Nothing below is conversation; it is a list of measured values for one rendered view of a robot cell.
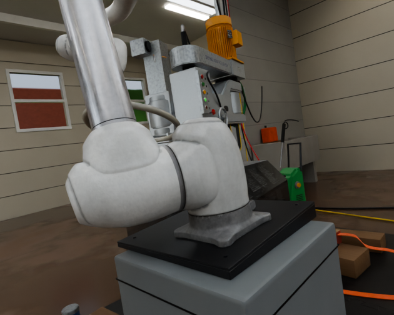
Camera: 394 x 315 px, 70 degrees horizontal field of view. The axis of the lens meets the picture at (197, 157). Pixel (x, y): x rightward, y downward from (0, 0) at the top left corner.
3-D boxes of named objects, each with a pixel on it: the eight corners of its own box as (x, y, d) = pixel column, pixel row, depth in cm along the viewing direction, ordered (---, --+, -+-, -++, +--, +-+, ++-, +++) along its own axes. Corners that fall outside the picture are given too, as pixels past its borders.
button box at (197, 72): (206, 114, 192) (200, 72, 191) (209, 113, 191) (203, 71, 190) (200, 114, 186) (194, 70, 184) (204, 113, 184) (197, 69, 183)
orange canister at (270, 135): (259, 145, 497) (256, 127, 496) (273, 142, 533) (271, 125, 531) (270, 144, 482) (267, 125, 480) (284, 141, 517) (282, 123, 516)
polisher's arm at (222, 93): (228, 136, 272) (221, 85, 269) (251, 133, 260) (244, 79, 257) (189, 142, 208) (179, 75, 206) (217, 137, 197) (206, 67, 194)
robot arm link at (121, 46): (123, 79, 134) (94, 72, 129) (127, 51, 138) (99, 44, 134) (126, 67, 124) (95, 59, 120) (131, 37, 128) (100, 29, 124)
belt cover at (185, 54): (222, 88, 276) (219, 71, 275) (246, 82, 264) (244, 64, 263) (164, 75, 194) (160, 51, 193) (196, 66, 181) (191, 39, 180)
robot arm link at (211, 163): (264, 200, 66) (246, 107, 64) (193, 225, 59) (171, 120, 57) (229, 193, 80) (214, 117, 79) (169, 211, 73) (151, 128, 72)
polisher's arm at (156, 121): (143, 130, 268) (139, 104, 267) (159, 130, 301) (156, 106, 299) (218, 117, 243) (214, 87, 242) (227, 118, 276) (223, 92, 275)
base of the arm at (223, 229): (282, 212, 72) (278, 191, 72) (225, 248, 58) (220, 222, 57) (229, 208, 86) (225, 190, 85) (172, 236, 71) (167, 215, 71)
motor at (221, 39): (217, 71, 274) (211, 29, 272) (247, 62, 258) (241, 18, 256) (203, 67, 249) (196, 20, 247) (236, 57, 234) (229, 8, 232)
